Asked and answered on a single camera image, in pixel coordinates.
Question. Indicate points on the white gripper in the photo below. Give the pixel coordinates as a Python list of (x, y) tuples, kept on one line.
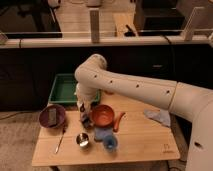
[(85, 96)]

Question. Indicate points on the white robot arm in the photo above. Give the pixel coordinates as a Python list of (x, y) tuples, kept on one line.
[(192, 103)]

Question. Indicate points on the blue cloth under cup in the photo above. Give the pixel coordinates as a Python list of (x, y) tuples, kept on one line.
[(101, 133)]

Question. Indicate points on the small steel cup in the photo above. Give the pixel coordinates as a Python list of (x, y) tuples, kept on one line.
[(82, 140)]

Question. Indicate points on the blue plastic cup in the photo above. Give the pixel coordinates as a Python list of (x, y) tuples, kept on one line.
[(110, 143)]

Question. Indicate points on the green plastic tray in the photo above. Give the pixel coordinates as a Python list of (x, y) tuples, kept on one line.
[(63, 89)]

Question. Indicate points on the orange bowl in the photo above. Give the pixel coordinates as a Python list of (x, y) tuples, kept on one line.
[(102, 115)]

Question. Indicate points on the orange carrot toy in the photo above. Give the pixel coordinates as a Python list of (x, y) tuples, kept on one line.
[(117, 121)]

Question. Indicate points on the purple bowl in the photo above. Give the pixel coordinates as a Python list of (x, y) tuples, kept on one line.
[(52, 116)]

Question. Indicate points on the metal spoon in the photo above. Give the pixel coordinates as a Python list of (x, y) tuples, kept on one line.
[(60, 140)]

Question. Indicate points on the black object on floor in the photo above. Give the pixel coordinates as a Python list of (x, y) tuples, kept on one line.
[(129, 32)]

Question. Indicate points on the light blue rag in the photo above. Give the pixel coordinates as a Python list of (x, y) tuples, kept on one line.
[(161, 116)]

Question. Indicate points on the white upright post centre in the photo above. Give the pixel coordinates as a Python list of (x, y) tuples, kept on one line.
[(94, 25)]

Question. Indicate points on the white upright post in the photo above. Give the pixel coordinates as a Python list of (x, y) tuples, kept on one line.
[(193, 21), (94, 25)]

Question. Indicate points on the white upright post right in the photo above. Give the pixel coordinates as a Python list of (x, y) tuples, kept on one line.
[(193, 21)]

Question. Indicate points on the white horizontal rail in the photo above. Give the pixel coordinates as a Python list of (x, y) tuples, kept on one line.
[(104, 41)]

